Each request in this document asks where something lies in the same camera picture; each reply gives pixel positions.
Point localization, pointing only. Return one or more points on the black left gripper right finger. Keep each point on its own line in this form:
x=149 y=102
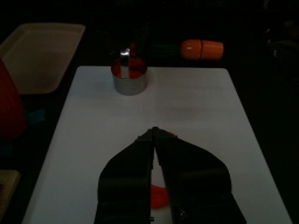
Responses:
x=198 y=180

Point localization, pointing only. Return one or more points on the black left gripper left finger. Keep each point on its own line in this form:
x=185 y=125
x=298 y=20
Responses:
x=125 y=180

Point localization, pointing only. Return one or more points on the red plastic cup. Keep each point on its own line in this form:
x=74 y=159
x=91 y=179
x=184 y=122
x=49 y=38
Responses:
x=10 y=110

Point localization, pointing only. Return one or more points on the small blue piece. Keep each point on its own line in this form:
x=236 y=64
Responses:
x=37 y=115

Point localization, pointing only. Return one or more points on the tan plastic tray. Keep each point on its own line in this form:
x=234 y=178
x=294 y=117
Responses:
x=39 y=55

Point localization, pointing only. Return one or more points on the orange toy carrot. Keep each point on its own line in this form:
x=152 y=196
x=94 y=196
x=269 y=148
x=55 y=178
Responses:
x=202 y=49

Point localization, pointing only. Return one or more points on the white cutting board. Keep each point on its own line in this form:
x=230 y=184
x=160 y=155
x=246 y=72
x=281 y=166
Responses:
x=188 y=102

